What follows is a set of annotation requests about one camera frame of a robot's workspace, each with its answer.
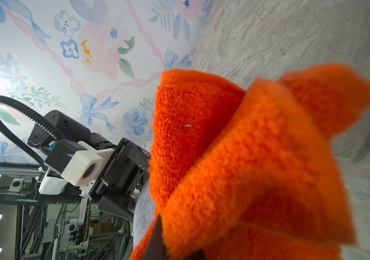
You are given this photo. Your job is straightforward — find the orange microfiber cloth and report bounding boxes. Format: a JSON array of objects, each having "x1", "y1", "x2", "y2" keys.
[{"x1": 131, "y1": 63, "x2": 370, "y2": 260}]

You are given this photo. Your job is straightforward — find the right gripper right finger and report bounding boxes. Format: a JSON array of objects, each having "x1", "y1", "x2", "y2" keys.
[{"x1": 185, "y1": 250, "x2": 206, "y2": 260}]

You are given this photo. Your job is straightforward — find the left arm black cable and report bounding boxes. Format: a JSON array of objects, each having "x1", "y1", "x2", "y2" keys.
[{"x1": 0, "y1": 95, "x2": 66, "y2": 172}]

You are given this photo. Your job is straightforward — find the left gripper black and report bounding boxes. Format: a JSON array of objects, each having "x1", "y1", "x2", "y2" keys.
[{"x1": 90, "y1": 138, "x2": 151, "y2": 222}]

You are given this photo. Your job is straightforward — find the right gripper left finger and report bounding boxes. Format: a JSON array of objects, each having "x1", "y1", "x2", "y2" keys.
[{"x1": 142, "y1": 216, "x2": 167, "y2": 260}]

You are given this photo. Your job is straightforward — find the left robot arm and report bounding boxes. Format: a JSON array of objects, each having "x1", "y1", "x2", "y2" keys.
[{"x1": 28, "y1": 110, "x2": 151, "y2": 222}]

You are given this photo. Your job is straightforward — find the purple fabric eyeglass case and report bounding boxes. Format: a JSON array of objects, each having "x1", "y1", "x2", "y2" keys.
[{"x1": 133, "y1": 181, "x2": 156, "y2": 247}]

